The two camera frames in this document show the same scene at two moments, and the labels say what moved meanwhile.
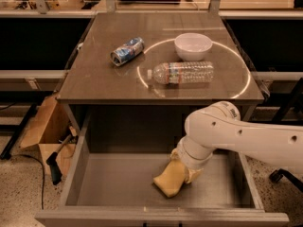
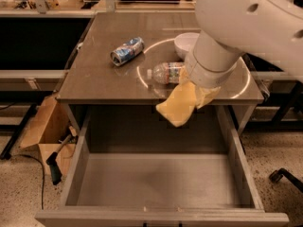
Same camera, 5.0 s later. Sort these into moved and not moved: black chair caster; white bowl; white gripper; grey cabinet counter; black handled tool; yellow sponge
Moved: white gripper; yellow sponge
Not moved: black chair caster; black handled tool; grey cabinet counter; white bowl
